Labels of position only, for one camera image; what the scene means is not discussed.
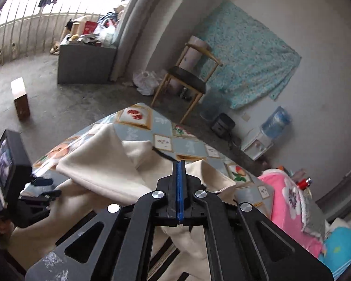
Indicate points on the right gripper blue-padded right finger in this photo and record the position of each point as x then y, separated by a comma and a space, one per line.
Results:
231, 250

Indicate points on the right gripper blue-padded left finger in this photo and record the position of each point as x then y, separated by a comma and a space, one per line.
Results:
161, 207

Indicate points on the beige hooded jacket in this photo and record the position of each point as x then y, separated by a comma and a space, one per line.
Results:
106, 170

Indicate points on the fruit pattern tablecloth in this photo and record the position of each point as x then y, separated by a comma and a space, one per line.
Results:
139, 122

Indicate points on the red lighter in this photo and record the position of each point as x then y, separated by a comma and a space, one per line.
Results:
304, 183

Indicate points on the blue pillow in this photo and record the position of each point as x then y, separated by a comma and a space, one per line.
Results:
336, 251

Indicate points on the white water dispenser base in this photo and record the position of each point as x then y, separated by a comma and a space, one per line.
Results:
256, 143

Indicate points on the white plastic bag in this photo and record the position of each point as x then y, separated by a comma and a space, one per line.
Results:
146, 82

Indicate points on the dark grey cabinet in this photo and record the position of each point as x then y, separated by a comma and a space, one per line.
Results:
84, 63

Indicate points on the blue water jug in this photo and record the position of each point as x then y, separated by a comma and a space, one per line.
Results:
276, 123

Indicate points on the wooden chair black seat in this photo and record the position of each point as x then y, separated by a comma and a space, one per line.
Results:
188, 79

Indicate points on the teal floral wall cloth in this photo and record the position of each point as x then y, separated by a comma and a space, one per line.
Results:
255, 61

